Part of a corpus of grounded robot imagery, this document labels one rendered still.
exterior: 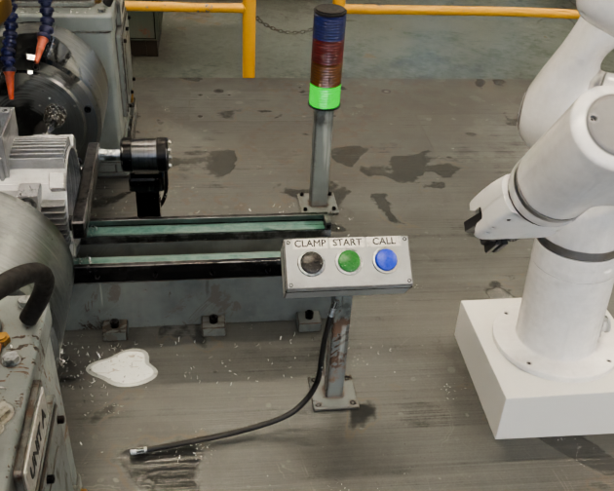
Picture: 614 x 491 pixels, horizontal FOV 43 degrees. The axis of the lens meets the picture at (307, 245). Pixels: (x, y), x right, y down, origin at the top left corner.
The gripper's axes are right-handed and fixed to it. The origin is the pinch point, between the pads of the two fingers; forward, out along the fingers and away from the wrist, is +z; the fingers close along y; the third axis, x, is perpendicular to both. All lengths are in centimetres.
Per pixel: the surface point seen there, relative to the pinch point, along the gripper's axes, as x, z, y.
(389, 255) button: -0.4, 7.9, 11.7
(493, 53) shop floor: -211, 309, -141
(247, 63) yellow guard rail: -158, 229, 13
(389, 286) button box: 3.5, 9.3, 11.8
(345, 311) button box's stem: 5.1, 16.3, 16.7
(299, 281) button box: 2.4, 8.7, 23.7
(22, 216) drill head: -6, 4, 58
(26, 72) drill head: -42, 32, 64
